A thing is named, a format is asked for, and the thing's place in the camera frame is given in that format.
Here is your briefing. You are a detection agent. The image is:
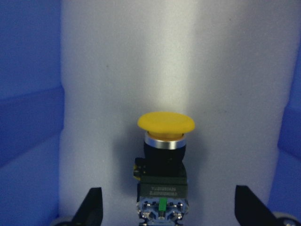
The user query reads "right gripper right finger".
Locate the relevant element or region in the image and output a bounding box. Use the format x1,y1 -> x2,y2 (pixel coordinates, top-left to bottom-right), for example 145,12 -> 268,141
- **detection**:
235,185 -> 277,226

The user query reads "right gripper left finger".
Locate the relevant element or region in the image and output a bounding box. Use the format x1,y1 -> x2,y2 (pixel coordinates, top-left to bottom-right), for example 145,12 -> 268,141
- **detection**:
71,187 -> 103,226

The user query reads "yellow push button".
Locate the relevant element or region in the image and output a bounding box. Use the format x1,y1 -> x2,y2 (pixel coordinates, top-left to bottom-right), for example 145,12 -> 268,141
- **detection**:
133,112 -> 195,226

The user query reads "blue bin right side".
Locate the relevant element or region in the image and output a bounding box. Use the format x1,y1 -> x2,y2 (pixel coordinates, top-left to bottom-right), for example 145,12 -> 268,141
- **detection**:
0,0 -> 301,226

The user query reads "white foam pad right bin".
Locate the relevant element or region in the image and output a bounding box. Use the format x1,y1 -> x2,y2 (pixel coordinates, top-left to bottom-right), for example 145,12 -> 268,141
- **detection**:
59,0 -> 301,226

